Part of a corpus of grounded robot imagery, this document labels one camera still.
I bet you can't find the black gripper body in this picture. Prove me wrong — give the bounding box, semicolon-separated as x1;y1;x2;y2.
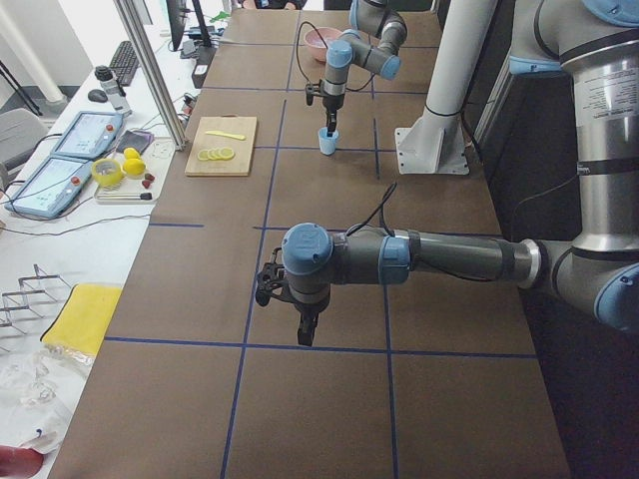
322;93;344;112
295;291;330;316

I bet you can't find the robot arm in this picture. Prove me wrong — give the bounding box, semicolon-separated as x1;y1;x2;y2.
256;1;638;346
319;0;407;138

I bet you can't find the light blue paper cup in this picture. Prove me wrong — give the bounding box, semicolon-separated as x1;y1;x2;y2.
318;127;339;156

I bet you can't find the pink bowl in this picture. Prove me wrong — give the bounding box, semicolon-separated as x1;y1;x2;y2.
304;27;342;63

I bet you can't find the yellow plastic knife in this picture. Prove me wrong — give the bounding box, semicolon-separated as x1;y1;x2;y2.
205;130;247;141

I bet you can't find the bamboo cutting board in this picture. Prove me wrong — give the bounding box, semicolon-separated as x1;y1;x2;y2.
185;117;258;177

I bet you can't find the top lemon slice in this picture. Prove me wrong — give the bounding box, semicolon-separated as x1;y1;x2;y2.
220;147;235;161

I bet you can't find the white tray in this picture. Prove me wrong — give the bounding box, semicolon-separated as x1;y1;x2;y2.
94;172;160;204

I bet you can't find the whole yellow lemon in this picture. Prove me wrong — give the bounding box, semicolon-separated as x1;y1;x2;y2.
122;147;146;177

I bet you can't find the black keyboard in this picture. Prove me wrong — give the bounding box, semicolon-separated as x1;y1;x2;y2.
109;40;139;87

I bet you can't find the yellow cloth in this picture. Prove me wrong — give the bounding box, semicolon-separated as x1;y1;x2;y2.
41;283;122;358

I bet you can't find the water bottle black cap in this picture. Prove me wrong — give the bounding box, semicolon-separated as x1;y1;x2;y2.
94;65;133;119

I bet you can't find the yellow tape roll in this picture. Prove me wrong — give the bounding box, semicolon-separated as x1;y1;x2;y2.
91;159;124;188

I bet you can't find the computer mouse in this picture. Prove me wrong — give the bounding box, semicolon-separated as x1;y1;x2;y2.
87;89;108;103

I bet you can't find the upper teach pendant tablet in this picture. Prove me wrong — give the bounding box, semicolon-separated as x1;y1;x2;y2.
52;111;124;160

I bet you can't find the teach pendant tablet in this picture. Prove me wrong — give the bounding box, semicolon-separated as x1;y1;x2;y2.
52;111;124;160
4;155;93;220

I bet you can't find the lower teach pendant tablet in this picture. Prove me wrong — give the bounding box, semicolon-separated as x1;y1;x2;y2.
4;155;93;220

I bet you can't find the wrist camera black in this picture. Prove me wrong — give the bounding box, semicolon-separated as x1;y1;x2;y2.
255;246;295;307
305;82;324;106

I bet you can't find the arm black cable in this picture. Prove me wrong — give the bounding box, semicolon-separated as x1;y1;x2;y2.
346;182;399;238

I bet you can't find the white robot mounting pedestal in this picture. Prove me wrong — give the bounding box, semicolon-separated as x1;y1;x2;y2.
393;0;501;177

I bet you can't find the aluminium frame post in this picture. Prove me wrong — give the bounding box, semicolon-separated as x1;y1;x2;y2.
114;0;187;151

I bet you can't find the wire rack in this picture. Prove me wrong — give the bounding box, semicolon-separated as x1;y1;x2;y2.
1;263;72;354

